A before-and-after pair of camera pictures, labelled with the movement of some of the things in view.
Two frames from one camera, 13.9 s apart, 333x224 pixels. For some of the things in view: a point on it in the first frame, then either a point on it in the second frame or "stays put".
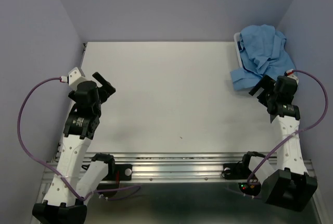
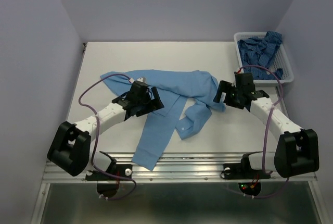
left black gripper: [106, 87] to [157, 103]
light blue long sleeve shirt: [264, 53] to [201, 94]
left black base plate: [123, 172] stays put
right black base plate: [234, 171] stays put
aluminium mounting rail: [184, 167] stays put
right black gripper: [265, 82] to [225, 87]
